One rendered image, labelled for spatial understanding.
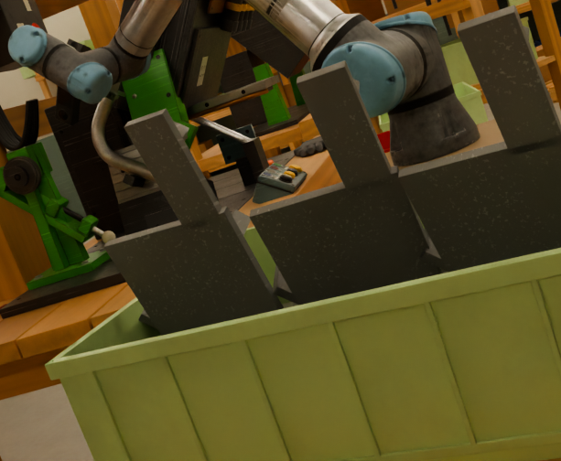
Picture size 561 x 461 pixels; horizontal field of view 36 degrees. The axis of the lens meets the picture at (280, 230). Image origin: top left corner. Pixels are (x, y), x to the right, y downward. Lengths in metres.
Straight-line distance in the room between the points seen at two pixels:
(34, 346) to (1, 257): 0.47
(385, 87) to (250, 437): 0.64
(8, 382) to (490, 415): 1.08
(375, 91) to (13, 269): 0.95
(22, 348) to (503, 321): 0.97
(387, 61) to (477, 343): 0.66
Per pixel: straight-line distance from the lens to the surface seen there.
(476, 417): 0.75
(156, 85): 1.99
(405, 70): 1.33
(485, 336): 0.71
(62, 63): 1.68
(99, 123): 2.00
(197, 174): 0.85
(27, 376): 1.63
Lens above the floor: 1.16
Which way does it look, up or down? 10 degrees down
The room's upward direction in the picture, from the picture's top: 20 degrees counter-clockwise
